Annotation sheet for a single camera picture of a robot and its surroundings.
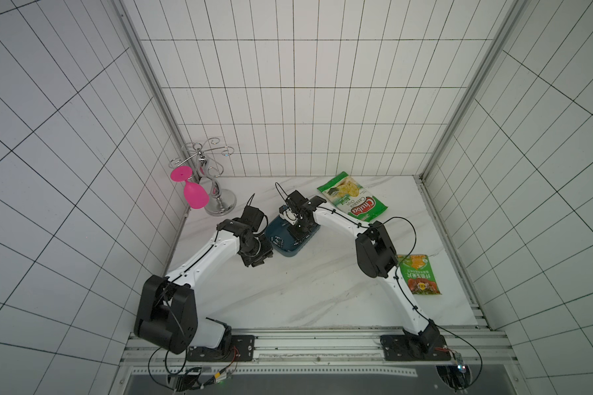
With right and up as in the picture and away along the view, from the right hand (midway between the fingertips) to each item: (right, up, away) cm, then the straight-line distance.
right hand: (287, 236), depth 98 cm
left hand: (-6, -6, -16) cm, 18 cm away
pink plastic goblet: (-36, +17, -6) cm, 40 cm away
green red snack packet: (+48, -12, -12) cm, 51 cm away
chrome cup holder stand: (-31, +14, +12) cm, 36 cm away
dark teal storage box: (-2, -1, -3) cm, 4 cm away
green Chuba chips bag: (+28, +16, +12) cm, 35 cm away
